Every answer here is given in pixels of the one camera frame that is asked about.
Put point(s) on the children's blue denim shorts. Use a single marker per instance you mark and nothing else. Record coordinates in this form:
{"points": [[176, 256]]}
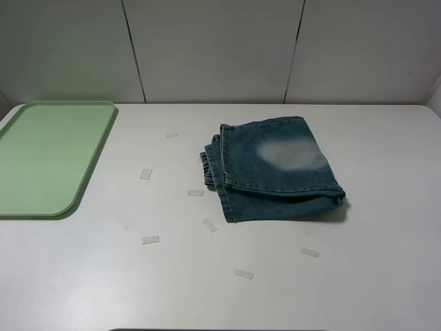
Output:
{"points": [[269, 170]]}

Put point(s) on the green plastic tray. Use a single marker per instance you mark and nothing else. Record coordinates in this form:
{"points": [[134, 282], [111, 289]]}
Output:
{"points": [[48, 149]]}

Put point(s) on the clear tape strip middle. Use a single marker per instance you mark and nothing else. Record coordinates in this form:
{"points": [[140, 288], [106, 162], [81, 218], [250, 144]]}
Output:
{"points": [[195, 193]]}

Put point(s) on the clear tape strip lower left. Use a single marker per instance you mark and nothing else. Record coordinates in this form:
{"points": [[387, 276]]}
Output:
{"points": [[150, 240]]}

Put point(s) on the clear tape strip bottom centre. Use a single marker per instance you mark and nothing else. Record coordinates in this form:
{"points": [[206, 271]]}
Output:
{"points": [[244, 274]]}

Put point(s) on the clear tape strip lower right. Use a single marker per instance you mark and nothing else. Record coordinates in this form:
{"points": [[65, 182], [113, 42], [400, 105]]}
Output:
{"points": [[309, 252]]}

